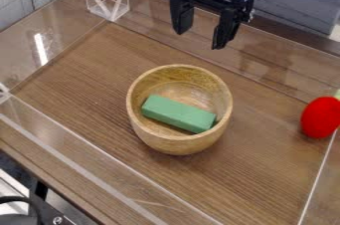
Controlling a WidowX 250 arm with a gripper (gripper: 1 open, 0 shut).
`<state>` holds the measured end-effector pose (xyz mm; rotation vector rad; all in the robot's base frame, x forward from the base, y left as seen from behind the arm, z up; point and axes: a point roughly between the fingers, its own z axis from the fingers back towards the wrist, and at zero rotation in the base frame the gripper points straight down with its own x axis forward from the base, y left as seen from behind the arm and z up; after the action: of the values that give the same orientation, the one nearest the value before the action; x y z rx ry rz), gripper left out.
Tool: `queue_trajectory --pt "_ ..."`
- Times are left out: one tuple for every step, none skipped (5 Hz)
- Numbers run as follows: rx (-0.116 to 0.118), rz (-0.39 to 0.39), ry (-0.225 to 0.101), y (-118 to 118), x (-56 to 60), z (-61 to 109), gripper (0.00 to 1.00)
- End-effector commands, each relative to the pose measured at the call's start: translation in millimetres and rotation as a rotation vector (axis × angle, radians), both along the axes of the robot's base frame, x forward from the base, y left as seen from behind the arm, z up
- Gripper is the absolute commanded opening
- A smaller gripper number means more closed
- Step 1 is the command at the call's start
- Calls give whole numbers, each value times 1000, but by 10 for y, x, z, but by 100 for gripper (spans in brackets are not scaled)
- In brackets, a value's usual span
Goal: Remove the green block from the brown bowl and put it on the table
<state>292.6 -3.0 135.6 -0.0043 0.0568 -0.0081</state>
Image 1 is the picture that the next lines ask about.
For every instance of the green rectangular block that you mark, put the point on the green rectangular block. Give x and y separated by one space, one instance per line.
177 114

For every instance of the brown wooden bowl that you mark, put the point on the brown wooden bowl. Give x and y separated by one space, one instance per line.
189 85

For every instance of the red plush ball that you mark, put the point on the red plush ball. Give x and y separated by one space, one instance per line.
320 117

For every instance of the clear acrylic corner bracket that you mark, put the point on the clear acrylic corner bracket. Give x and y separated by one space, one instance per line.
108 9

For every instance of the black table leg bracket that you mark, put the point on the black table leg bracket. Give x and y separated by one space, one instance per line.
51 215

